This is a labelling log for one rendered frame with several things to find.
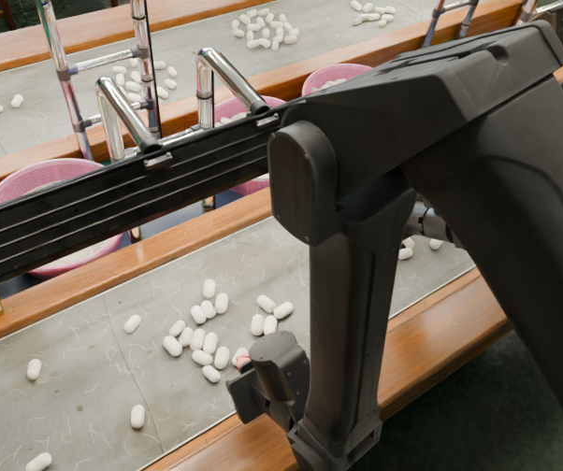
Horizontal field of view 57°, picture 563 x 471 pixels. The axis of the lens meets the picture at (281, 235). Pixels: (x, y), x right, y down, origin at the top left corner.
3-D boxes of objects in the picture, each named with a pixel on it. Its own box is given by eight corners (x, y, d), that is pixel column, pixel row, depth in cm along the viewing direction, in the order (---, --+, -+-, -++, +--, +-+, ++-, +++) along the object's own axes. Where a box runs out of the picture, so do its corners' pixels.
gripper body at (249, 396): (222, 379, 68) (246, 403, 61) (287, 342, 72) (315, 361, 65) (238, 420, 70) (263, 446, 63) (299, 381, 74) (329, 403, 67)
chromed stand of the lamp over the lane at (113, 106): (263, 289, 101) (286, 107, 66) (169, 337, 93) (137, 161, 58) (215, 222, 110) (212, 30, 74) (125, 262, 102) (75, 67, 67)
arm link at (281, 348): (322, 487, 53) (380, 434, 57) (283, 399, 49) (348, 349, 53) (262, 437, 63) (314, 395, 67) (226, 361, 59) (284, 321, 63)
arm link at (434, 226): (454, 251, 80) (479, 235, 82) (445, 210, 77) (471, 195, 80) (422, 243, 86) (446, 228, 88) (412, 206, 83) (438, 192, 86)
